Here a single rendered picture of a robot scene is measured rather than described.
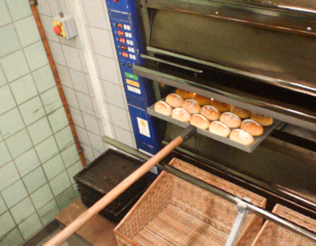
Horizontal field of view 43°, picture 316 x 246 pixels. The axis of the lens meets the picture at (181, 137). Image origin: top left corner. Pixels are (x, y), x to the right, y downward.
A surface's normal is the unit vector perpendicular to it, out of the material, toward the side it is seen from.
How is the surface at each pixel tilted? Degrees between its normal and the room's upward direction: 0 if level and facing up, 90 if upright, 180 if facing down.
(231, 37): 70
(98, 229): 0
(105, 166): 0
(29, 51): 90
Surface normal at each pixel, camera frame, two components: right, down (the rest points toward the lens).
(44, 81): 0.77, 0.31
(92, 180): -0.11, -0.80
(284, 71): -0.63, 0.21
